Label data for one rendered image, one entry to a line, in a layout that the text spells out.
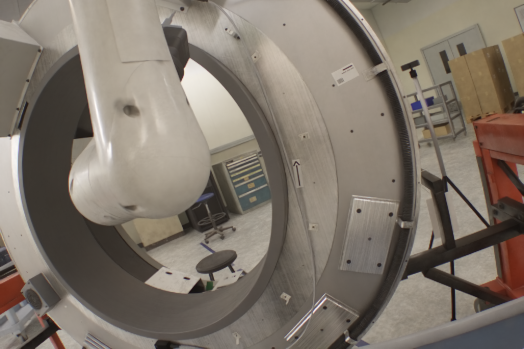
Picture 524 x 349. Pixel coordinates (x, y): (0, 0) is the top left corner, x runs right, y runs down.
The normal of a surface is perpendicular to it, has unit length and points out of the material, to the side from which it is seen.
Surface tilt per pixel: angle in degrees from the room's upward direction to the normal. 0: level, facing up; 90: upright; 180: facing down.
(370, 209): 90
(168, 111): 84
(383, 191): 90
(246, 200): 90
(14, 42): 145
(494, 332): 0
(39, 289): 68
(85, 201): 101
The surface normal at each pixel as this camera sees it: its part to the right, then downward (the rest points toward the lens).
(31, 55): 0.80, 0.59
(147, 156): 0.22, -0.15
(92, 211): -0.29, 0.63
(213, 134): 0.43, -0.11
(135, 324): 0.02, -0.99
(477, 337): -0.34, -0.94
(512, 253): -0.20, 0.11
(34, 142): 0.91, 0.39
